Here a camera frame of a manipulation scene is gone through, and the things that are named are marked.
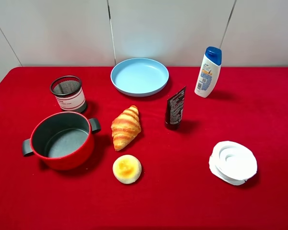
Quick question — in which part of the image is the round yellow bun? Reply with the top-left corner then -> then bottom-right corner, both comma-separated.
112,155 -> 142,184

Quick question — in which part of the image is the white round container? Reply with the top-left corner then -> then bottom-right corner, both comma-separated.
208,141 -> 258,186

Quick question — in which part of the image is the croissant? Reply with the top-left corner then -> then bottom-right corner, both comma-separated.
111,105 -> 141,151

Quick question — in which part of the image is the black cosmetic tube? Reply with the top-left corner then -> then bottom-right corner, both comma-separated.
165,86 -> 186,130

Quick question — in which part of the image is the light blue plate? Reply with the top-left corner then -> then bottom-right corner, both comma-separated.
110,58 -> 169,97

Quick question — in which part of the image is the white shampoo bottle blue cap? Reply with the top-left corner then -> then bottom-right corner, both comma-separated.
194,46 -> 222,98

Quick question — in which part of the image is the black mesh pen holder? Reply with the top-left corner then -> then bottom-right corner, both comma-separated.
50,75 -> 87,113

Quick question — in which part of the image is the red tablecloth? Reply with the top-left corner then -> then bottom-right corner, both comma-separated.
0,67 -> 288,230

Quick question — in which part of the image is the red pot with grey handles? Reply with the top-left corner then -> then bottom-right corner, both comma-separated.
22,112 -> 101,171

